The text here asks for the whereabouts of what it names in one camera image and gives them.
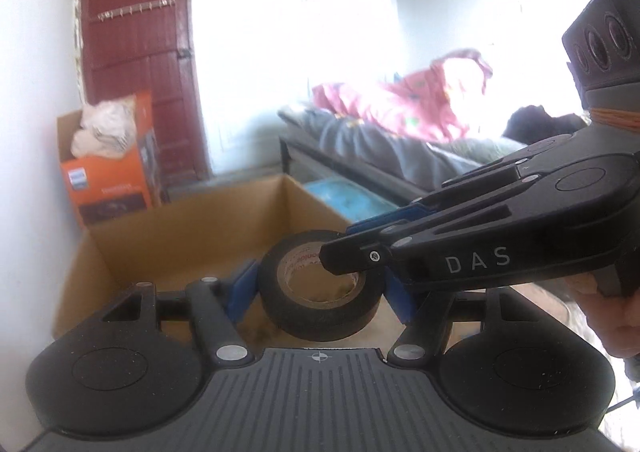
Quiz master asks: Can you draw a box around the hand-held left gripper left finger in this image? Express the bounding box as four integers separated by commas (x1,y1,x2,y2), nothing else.
102,262,261,365

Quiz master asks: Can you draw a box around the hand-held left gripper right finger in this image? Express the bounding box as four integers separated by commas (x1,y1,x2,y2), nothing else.
382,274,503,365

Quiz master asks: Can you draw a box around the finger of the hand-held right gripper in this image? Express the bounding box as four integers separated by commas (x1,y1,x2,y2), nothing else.
320,221,441,275
345,147,556,239

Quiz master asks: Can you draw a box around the black electrical tape roll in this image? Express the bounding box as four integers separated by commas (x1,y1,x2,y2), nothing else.
260,230,383,340

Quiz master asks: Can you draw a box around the large brown cardboard box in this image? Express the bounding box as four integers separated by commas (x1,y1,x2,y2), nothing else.
52,174,361,348

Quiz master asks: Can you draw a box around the person's right hand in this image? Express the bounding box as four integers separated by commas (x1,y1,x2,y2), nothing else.
565,272,640,363

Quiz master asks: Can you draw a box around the grey quilt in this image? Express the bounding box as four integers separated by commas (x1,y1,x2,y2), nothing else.
277,106,526,193

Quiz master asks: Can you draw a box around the pink printed blanket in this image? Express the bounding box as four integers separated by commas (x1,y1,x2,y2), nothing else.
312,49,493,143

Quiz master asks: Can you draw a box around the black cloth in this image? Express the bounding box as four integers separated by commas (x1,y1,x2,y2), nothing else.
502,104,586,143

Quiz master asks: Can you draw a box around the orange rubber band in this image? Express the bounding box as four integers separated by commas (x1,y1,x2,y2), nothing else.
587,106,640,130

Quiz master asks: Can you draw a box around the orange cardboard box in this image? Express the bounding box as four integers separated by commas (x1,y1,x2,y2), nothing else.
56,90,168,230

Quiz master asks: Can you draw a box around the crumpled white cloth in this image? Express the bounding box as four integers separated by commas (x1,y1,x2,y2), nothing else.
71,99,138,160

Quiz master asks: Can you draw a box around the red wooden door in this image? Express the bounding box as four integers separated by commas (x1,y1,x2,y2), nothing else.
75,0,211,193

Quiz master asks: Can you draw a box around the dark bed frame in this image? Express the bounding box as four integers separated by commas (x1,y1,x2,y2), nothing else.
279,132,416,207

